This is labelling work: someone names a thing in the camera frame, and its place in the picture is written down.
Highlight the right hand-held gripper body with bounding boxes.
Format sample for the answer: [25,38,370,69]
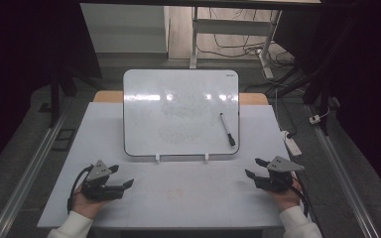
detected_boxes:
[254,156,306,193]

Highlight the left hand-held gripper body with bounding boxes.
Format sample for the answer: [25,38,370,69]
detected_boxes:
[80,160,125,201]

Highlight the whiteboard marker with black cap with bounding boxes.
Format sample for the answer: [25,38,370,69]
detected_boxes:
[218,112,237,148]

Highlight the person's right hand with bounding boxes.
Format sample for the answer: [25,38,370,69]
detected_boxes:
[267,182,304,213]

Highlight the person's left hand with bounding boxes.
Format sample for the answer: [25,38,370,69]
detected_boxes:
[71,184,111,220]

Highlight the white power strip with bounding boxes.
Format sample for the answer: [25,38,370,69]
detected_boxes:
[280,130,303,158]

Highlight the wooden table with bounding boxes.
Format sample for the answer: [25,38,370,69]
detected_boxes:
[92,90,269,106]

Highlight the white whiteboard with black rim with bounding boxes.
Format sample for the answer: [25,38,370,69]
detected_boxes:
[122,68,241,158]

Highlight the black metal stand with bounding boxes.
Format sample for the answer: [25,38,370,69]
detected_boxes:
[39,63,82,129]
[267,62,333,137]

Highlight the dark curtain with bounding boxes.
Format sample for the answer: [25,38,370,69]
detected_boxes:
[320,0,381,206]
[0,0,103,181]

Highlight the white cabinet panel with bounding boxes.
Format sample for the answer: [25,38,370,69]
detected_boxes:
[79,3,171,55]

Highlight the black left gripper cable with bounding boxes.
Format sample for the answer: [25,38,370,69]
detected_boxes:
[65,164,95,214]

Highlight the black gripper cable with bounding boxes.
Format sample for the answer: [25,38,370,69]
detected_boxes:
[65,164,95,214]
[290,171,313,218]

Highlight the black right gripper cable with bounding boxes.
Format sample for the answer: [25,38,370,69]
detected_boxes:
[290,171,313,218]

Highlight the aluminium floor rail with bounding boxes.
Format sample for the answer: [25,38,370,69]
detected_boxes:
[305,104,381,238]
[0,107,74,238]

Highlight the black rectangular floor frame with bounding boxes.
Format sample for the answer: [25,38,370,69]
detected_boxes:
[50,127,77,153]

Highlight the black floor cable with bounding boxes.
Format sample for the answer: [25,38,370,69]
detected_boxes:
[196,8,296,65]

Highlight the grey metal desk frame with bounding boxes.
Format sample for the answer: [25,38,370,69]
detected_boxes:
[190,6,283,80]

